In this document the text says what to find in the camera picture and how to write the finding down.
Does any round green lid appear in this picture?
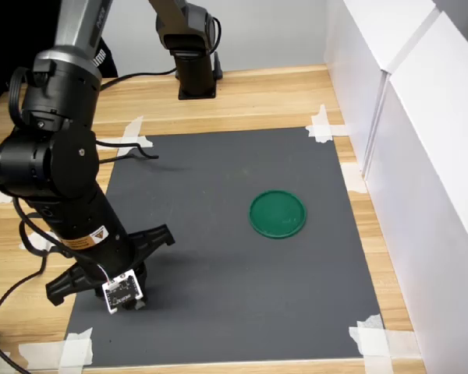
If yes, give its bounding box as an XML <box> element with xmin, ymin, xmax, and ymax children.
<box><xmin>249</xmin><ymin>189</ymin><xmax>308</xmax><ymax>239</ymax></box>

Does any dark grey mat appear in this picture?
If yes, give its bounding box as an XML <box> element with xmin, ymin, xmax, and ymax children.
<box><xmin>64</xmin><ymin>126</ymin><xmax>384</xmax><ymax>368</ymax></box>

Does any black printed bag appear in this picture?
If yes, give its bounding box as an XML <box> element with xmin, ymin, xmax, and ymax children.
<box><xmin>95</xmin><ymin>37</ymin><xmax>119</xmax><ymax>79</ymax></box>

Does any white partition panel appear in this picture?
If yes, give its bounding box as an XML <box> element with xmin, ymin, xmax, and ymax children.
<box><xmin>322</xmin><ymin>0</ymin><xmax>442</xmax><ymax>181</ymax></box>
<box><xmin>363</xmin><ymin>10</ymin><xmax>468</xmax><ymax>374</ymax></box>

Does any white camera circuit board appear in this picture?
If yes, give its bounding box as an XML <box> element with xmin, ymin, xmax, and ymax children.
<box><xmin>101</xmin><ymin>268</ymin><xmax>146</xmax><ymax>315</ymax></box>

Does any black base power cable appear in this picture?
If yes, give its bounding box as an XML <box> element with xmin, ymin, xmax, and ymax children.
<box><xmin>100</xmin><ymin>68</ymin><xmax>179</xmax><ymax>93</ymax></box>

